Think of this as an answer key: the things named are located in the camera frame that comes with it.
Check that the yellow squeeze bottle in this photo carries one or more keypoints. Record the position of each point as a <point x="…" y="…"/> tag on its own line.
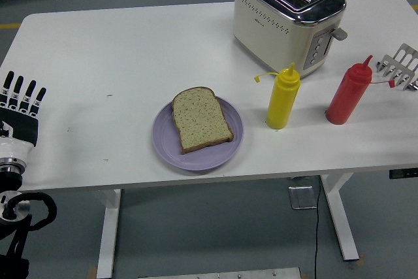
<point x="281" y="102"/>

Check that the white table leg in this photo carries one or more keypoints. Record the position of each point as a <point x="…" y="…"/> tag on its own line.
<point x="343" y="226"/>
<point x="107" y="233"/>

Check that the red squeeze bottle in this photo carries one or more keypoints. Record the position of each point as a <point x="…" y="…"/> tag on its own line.
<point x="346" y="99"/>

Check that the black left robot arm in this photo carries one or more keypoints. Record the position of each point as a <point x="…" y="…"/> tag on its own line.
<point x="9" y="181"/>

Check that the small metal floor plate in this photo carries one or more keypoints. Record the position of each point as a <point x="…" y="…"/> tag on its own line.
<point x="302" y="198"/>

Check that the slice of bread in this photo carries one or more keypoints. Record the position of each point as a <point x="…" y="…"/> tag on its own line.
<point x="200" y="119"/>

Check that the metal toast rack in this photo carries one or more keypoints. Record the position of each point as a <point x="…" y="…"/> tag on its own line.
<point x="401" y="63"/>

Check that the black table control panel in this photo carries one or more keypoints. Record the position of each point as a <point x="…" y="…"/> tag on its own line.
<point x="405" y="173"/>

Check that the purple plate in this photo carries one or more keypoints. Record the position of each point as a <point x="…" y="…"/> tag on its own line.
<point x="202" y="161"/>

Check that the cream and chrome toaster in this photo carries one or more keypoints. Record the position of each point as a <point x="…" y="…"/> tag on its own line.
<point x="267" y="30"/>

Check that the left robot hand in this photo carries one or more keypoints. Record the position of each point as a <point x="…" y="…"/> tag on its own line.
<point x="18" y="125"/>

